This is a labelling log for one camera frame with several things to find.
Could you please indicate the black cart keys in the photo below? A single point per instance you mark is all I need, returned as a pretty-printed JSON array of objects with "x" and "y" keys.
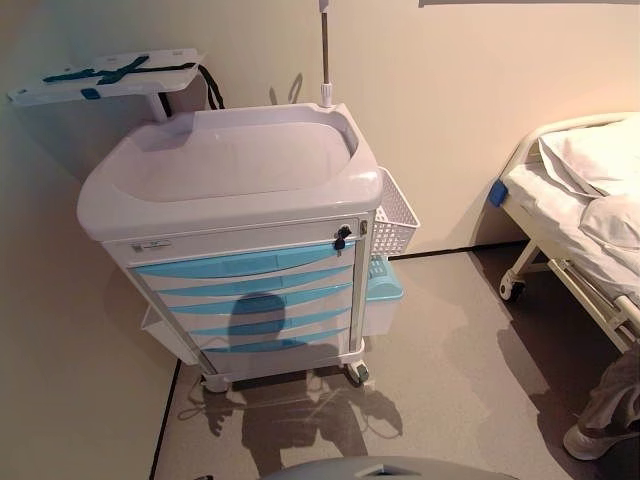
[{"x": 341, "y": 235}]

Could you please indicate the metal cart latch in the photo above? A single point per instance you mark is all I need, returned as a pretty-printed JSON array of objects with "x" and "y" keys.
[{"x": 365, "y": 227}]

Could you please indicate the white perforated side basket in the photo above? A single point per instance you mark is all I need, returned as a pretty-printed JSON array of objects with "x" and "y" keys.
[{"x": 395, "y": 220}]

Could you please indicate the light blue waste bin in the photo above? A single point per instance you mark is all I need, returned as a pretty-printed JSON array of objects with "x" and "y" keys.
[{"x": 382, "y": 292}]

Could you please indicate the white blue medical cart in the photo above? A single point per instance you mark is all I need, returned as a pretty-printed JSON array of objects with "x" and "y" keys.
[{"x": 225, "y": 215}]

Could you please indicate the cart caster wheel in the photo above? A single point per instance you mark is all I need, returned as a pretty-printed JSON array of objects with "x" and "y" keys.
[
  {"x": 216, "y": 384},
  {"x": 358, "y": 372}
]

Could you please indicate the white cart side bin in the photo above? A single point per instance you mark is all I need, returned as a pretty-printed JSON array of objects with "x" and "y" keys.
[{"x": 167, "y": 335}]

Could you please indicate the blue bed corner bumper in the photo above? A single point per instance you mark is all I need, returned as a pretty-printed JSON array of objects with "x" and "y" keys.
[{"x": 498, "y": 194}]

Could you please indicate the silver IV pole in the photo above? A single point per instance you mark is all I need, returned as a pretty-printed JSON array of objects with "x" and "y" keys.
[{"x": 326, "y": 45}]

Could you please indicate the grey robot torso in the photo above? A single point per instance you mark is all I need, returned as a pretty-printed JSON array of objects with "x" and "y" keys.
[{"x": 350, "y": 470}]

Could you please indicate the white bed mattress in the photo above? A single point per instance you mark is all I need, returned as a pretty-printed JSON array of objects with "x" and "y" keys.
[{"x": 555, "y": 210}]

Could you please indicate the white pillow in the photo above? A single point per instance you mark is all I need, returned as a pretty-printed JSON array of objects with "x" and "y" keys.
[{"x": 595, "y": 155}]

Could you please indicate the white blanket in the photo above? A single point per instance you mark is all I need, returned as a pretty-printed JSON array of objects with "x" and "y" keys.
[{"x": 617, "y": 222}]

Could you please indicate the grey person trousers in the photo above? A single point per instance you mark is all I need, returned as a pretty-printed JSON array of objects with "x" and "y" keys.
[{"x": 615, "y": 395}]

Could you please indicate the white shoe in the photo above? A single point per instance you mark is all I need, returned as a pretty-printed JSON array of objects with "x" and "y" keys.
[{"x": 590, "y": 444}]

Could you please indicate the white hospital bed frame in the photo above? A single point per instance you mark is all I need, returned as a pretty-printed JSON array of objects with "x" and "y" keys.
[{"x": 565, "y": 277}]

